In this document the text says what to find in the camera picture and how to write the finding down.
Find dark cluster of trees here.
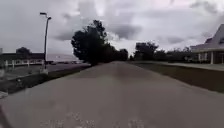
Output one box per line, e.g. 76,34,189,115
70,19,129,66

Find grey asphalt road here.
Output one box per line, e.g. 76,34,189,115
0,60,224,128

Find row of distant trees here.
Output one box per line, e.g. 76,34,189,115
132,41,201,63

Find street lamp pole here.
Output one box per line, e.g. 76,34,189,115
39,12,53,75

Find dark grass verge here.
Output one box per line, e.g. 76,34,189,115
0,64,93,96

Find white fence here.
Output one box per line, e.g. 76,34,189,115
0,59,46,69

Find low dark building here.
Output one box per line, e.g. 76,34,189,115
0,51,46,66

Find pale side path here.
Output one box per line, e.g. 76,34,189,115
133,60,224,72

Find building with grey roof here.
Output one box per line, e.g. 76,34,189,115
190,23,224,65

